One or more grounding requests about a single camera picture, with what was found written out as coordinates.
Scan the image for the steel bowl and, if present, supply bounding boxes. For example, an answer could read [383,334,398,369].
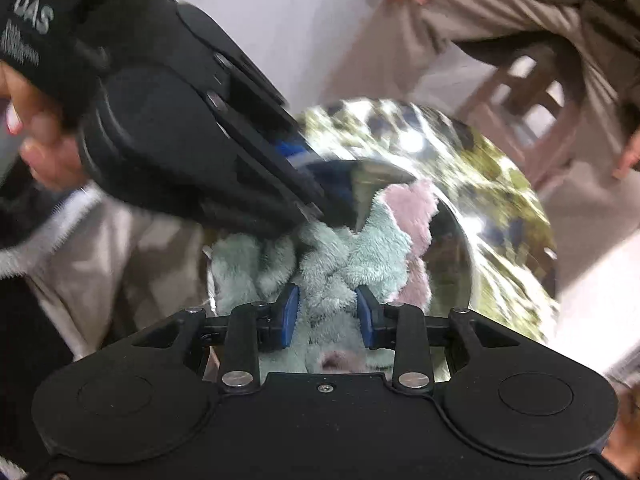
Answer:
[202,157,476,381]

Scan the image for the teal and pink fluffy cloth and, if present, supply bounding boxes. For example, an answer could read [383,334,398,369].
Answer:
[210,177,441,376]

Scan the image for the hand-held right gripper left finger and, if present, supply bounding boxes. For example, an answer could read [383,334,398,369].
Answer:
[132,284,302,392]

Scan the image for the round green marble table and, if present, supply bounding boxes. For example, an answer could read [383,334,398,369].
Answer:
[285,97,561,361]

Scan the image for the pink plastic stool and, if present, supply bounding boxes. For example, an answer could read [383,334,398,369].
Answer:
[455,42,586,181]

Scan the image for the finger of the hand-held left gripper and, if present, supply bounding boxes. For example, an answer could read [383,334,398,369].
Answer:
[207,47,326,166]
[200,135,331,238]

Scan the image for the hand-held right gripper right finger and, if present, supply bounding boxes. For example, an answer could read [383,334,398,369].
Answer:
[356,287,521,392]

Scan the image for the person's left forearm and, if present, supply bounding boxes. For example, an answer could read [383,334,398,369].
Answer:
[0,160,108,281]

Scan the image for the person's left hand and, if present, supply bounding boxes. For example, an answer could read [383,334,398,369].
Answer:
[0,62,90,193]

